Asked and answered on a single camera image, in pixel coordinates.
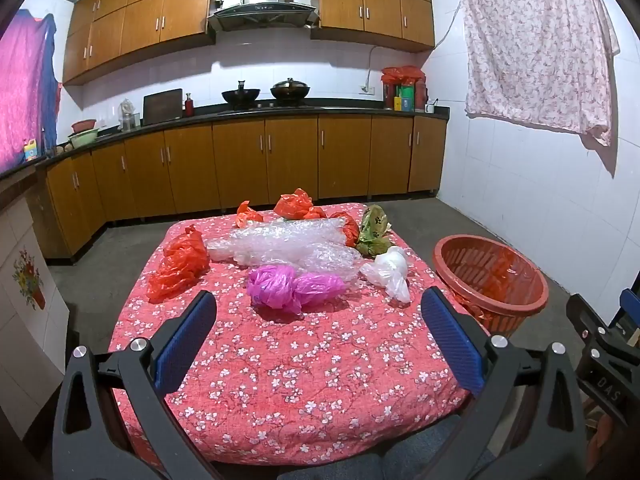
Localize small red plastic bag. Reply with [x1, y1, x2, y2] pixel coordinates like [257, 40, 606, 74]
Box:
[236, 200, 265, 228]
[330, 211, 362, 248]
[273, 188, 328, 221]

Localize red plastic basket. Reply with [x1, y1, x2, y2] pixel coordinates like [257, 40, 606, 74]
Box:
[432, 234, 549, 338]

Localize white board with flower print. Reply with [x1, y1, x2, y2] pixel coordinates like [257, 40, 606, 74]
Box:
[0, 195, 71, 441]

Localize wooden lower cabinets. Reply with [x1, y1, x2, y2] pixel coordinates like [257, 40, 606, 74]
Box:
[25, 115, 448, 261]

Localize red floral tablecloth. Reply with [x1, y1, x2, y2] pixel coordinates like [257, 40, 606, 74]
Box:
[107, 202, 491, 466]

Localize black wok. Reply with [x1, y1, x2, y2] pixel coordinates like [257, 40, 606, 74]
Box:
[221, 81, 261, 108]

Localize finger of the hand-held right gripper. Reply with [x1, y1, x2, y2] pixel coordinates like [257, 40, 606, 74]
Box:
[619, 287, 640, 348]
[566, 294, 624, 354]

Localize green patterned plastic bag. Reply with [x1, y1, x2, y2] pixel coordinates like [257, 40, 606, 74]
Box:
[354, 205, 394, 259]

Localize clear bubble wrap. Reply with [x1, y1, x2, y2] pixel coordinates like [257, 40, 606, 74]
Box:
[280, 242, 362, 296]
[206, 217, 351, 267]

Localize black kitchen countertop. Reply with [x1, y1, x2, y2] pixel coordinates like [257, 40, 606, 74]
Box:
[0, 105, 451, 177]

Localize white plastic bag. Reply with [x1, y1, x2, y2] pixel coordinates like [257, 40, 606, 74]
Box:
[360, 246, 412, 305]

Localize white power cable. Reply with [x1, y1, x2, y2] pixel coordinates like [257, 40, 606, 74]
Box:
[366, 45, 383, 87]

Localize pink plastic bag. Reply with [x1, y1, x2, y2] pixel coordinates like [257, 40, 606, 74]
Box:
[246, 265, 347, 313]

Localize black pot with lid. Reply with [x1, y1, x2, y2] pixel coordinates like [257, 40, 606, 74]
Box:
[270, 78, 311, 106]

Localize hanging pink floral sheet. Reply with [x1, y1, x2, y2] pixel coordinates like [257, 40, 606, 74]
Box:
[456, 0, 621, 148]

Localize clear jar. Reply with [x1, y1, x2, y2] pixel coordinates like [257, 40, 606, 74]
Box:
[118, 98, 141, 132]

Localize wooden cabinets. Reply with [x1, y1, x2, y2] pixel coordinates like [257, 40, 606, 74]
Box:
[62, 0, 436, 86]
[25, 115, 448, 261]

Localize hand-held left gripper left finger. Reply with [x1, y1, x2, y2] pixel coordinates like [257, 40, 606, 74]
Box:
[52, 290, 221, 480]

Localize pink hanging cloth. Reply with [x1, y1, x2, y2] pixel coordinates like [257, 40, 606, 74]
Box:
[0, 12, 61, 173]

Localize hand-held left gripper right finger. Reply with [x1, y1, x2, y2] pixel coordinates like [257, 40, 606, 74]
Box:
[420, 287, 588, 480]

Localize wooden upper cabinets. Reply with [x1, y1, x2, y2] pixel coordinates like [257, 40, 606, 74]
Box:
[62, 0, 436, 86]

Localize green basin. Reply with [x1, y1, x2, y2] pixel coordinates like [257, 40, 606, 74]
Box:
[67, 128, 99, 149]

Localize red bag on flasks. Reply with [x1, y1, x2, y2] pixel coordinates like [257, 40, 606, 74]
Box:
[381, 65, 426, 87]

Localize large red plastic bag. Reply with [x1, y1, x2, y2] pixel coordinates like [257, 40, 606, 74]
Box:
[147, 225, 211, 305]

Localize dark cutting board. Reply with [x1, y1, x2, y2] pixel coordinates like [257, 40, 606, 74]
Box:
[142, 88, 184, 126]

